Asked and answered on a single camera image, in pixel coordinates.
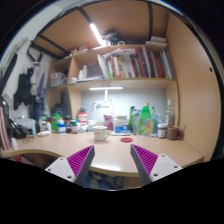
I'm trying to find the under-shelf light bar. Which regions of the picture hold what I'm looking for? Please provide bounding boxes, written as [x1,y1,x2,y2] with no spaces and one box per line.
[88,86,124,91]

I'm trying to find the ceiling light tube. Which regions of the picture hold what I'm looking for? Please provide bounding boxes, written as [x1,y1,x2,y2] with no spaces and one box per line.
[89,22,105,47]

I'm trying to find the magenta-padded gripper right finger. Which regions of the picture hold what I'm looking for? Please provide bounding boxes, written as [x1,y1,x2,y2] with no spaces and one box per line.
[130,143,184,186]

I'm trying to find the flat round red coaster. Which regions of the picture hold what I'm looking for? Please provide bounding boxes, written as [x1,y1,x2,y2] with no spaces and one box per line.
[119,136,134,144]

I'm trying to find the blue and white carton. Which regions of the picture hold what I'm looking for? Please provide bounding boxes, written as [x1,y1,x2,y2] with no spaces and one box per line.
[114,115,130,134]

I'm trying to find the wooden shelf unit with books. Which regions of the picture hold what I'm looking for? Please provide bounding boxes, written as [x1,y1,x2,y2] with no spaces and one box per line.
[45,41,179,93]

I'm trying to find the green canister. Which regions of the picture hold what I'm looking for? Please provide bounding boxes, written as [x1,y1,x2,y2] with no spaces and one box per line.
[50,113,61,134]

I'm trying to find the white cable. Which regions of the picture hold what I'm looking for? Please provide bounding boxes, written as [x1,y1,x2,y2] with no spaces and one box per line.
[93,89,114,118]

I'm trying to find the clear drink bottle green cap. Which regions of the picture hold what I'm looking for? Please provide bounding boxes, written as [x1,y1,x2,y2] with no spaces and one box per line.
[138,102,154,137]

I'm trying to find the brown jar white lid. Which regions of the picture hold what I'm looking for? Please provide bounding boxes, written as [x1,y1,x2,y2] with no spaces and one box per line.
[156,122,168,139]

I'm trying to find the hanging clothes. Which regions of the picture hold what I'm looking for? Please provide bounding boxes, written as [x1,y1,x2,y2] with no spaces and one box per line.
[13,64,48,111]

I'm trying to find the green glass bottle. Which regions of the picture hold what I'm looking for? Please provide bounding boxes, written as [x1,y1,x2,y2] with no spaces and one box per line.
[128,105,136,133]

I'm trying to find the white mug green handle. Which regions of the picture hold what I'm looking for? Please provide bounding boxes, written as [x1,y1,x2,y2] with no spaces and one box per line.
[92,125,111,142]

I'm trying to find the brown mug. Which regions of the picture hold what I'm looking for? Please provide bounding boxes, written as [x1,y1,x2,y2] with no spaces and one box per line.
[166,125,184,141]

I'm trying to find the clear glass bottle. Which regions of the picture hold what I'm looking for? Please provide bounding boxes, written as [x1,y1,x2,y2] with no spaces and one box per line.
[165,98,176,128]

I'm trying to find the grey tumbler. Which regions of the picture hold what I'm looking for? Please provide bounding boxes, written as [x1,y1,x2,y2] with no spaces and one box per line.
[131,109,140,135]

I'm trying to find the blue plastic bag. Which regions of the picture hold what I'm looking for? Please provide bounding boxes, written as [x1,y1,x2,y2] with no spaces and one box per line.
[151,108,164,134]

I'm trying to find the red and white can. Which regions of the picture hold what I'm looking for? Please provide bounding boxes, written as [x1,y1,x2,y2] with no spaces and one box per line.
[77,112,88,125]

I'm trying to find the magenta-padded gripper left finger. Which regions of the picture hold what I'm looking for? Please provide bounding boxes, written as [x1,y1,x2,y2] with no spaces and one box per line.
[44,144,96,187]

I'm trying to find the small white bottle blue cap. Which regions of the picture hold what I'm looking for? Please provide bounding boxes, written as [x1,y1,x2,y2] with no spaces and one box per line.
[57,118,67,134]

